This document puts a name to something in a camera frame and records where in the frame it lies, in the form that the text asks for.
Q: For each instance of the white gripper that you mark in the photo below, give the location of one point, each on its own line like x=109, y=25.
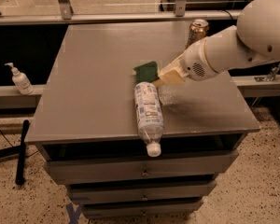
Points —
x=194, y=61

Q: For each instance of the green and yellow sponge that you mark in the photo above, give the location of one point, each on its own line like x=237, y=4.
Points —
x=147, y=72

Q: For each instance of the clear plastic water bottle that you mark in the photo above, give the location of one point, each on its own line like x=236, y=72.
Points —
x=149, y=117

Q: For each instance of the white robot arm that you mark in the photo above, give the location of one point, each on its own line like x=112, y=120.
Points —
x=252, y=41

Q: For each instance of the white pump dispenser bottle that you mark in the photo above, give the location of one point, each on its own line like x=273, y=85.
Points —
x=20, y=80

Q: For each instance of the gold soda can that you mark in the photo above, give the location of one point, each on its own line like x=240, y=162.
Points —
x=198, y=29

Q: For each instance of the grey drawer cabinet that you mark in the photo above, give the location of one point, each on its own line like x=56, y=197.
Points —
x=126, y=150

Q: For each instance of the blue tape cross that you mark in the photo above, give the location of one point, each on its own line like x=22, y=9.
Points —
x=73, y=214

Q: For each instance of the black stick on floor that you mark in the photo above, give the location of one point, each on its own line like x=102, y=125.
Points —
x=21, y=160

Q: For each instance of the metal window frame rail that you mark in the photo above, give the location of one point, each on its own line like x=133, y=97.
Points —
x=39, y=12

